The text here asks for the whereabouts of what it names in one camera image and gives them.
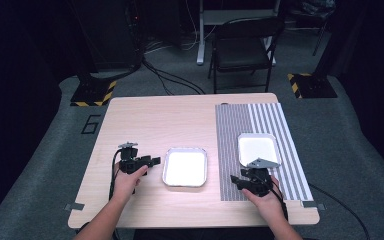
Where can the person's left hand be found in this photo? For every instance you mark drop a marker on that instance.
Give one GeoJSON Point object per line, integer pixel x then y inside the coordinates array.
{"type": "Point", "coordinates": [128, 185]}

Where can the light wooden table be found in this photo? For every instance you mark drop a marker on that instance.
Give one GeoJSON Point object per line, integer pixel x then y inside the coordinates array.
{"type": "Point", "coordinates": [146, 120]}

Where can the person's right hand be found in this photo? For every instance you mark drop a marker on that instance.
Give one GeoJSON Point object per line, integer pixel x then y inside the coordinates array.
{"type": "Point", "coordinates": [266, 205]}

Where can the grey white striped mat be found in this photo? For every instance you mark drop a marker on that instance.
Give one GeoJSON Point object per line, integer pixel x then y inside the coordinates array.
{"type": "Point", "coordinates": [233, 133]}

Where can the white desk frame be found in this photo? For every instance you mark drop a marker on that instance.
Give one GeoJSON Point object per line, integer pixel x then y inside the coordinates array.
{"type": "Point", "coordinates": [206, 20]}

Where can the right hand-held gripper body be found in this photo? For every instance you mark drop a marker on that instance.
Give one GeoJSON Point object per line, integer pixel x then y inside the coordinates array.
{"type": "Point", "coordinates": [258, 181]}

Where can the white rectangular tray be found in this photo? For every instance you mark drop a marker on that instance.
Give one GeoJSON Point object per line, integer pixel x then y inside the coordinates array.
{"type": "Point", "coordinates": [185, 167]}
{"type": "Point", "coordinates": [256, 148]}

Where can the black yellow striped stand base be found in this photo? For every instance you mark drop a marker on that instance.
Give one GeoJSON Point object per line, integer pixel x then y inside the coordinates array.
{"type": "Point", "coordinates": [311, 85]}
{"type": "Point", "coordinates": [91, 93]}

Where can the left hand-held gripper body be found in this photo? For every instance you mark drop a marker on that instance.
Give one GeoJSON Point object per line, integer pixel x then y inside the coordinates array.
{"type": "Point", "coordinates": [130, 161]}

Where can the person's dark clothing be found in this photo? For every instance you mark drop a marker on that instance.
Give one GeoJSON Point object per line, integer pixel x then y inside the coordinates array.
{"type": "Point", "coordinates": [196, 234]}

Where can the dark chair with clutter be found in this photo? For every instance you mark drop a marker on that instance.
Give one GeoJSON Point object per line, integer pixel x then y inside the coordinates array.
{"type": "Point", "coordinates": [313, 13]}

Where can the black folding chair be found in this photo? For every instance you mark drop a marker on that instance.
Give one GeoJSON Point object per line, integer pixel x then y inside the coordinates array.
{"type": "Point", "coordinates": [243, 50]}

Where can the grey tape piece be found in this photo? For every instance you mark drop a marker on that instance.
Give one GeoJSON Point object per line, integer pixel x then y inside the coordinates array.
{"type": "Point", "coordinates": [313, 205]}
{"type": "Point", "coordinates": [74, 206]}

